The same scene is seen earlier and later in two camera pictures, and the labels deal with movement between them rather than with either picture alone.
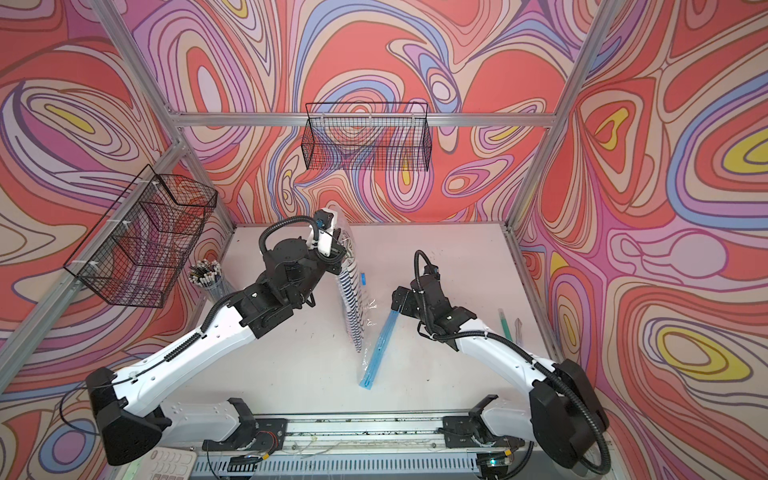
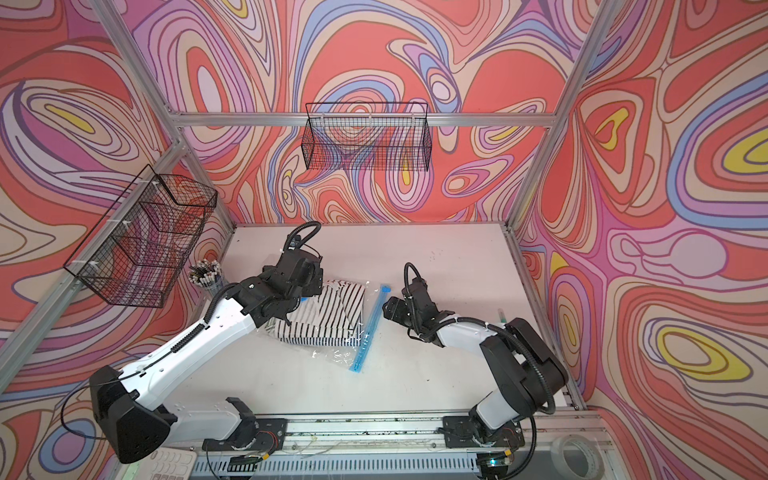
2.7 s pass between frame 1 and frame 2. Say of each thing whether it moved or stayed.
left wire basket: stayed
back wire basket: stayed
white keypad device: stayed
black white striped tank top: moved
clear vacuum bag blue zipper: moved
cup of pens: stayed
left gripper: moved
